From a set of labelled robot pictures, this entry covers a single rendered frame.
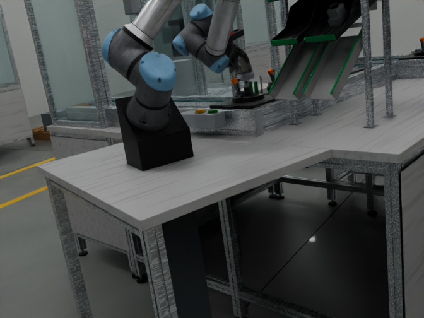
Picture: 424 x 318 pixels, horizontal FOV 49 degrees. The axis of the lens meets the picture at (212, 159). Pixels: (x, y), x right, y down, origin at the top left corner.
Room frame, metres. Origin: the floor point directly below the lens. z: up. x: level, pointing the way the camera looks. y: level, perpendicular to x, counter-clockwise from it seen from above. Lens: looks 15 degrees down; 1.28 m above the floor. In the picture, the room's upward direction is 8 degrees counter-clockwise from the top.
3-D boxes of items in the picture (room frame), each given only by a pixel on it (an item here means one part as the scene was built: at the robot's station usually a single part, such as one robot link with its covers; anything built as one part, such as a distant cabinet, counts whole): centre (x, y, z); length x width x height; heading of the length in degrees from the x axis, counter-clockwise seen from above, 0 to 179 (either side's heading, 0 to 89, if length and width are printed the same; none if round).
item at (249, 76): (2.02, -0.20, 1.09); 0.08 x 0.04 x 0.07; 135
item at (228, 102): (2.01, -0.19, 0.96); 0.24 x 0.24 x 0.02; 45
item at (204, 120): (1.92, 0.02, 0.93); 0.21 x 0.07 x 0.06; 45
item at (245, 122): (2.10, 0.11, 0.91); 0.89 x 0.06 x 0.11; 45
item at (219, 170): (1.64, 0.15, 0.84); 0.90 x 0.70 x 0.03; 34
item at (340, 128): (2.33, -0.50, 0.84); 1.50 x 1.41 x 0.03; 45
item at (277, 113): (2.36, -0.53, 0.91); 1.24 x 0.33 x 0.10; 135
